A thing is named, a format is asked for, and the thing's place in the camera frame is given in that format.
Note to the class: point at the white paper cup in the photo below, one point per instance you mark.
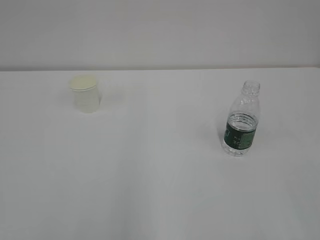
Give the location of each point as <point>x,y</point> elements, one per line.
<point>86,93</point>

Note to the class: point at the clear plastic water bottle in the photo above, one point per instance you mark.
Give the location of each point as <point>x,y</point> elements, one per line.
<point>242,120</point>

